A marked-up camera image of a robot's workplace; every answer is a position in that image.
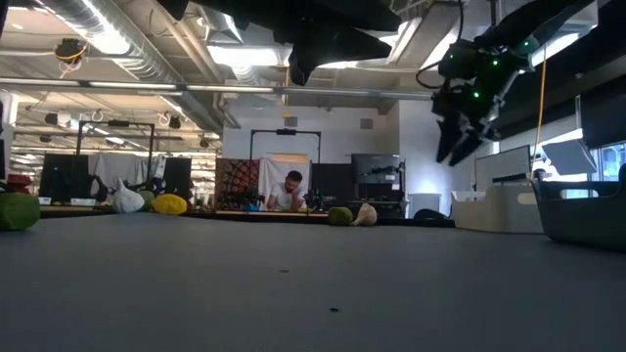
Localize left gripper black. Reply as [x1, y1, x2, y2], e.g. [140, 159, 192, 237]
[234, 0, 402, 87]

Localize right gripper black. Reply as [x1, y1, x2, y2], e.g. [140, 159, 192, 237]
[431, 39, 532, 167]

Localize tan garlic bulb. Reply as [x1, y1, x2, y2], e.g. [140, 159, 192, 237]
[350, 202, 379, 227]

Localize green lime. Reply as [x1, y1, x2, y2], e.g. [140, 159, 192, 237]
[136, 189, 157, 212]
[327, 205, 354, 227]
[0, 192, 42, 232]

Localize white display screen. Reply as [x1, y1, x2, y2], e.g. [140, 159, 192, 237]
[473, 144, 533, 193]

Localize white plastic basket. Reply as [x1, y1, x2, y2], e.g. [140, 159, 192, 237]
[449, 183, 545, 235]

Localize ceiling light panel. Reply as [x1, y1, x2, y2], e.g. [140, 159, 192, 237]
[207, 45, 281, 67]

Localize black computer monitor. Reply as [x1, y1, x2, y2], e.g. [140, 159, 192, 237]
[350, 153, 406, 186]

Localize grey tilted panel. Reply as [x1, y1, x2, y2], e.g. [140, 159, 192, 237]
[541, 139, 599, 176]

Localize grey horizontal ceiling pipe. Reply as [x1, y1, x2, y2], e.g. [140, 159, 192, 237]
[0, 76, 436, 102]

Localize black window blind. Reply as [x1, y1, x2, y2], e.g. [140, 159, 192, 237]
[490, 46, 626, 143]

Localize white cloth backdrop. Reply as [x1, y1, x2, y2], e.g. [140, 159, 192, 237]
[257, 155, 312, 211]

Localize green-grey plastic basket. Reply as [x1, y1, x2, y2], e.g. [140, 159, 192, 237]
[531, 163, 626, 253]

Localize person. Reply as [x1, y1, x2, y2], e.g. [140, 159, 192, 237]
[266, 169, 308, 212]

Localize black partition panel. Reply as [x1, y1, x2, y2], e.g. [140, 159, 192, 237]
[41, 154, 90, 201]
[163, 156, 193, 201]

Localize yellow lemon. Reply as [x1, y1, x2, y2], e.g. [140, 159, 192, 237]
[150, 193, 189, 217]

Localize white hanging sheet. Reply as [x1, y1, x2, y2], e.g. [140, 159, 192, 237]
[88, 153, 165, 197]

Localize white garlic bulb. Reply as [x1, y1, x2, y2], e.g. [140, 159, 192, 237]
[112, 177, 147, 215]

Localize red storage box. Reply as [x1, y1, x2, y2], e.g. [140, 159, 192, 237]
[7, 174, 33, 193]

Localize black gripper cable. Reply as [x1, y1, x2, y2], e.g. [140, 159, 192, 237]
[415, 0, 466, 92]

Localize yellow hanging cable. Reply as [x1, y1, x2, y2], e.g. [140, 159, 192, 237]
[528, 43, 549, 186]

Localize black metal rig frame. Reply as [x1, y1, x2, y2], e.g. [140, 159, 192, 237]
[75, 120, 157, 192]
[248, 128, 323, 165]

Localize patterned wall tapestry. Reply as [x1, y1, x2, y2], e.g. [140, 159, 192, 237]
[214, 157, 260, 211]

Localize silver spiral air duct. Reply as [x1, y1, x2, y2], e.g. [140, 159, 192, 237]
[43, 0, 234, 133]

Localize yellow black cord reel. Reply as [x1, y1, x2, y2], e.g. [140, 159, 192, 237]
[53, 37, 89, 79]

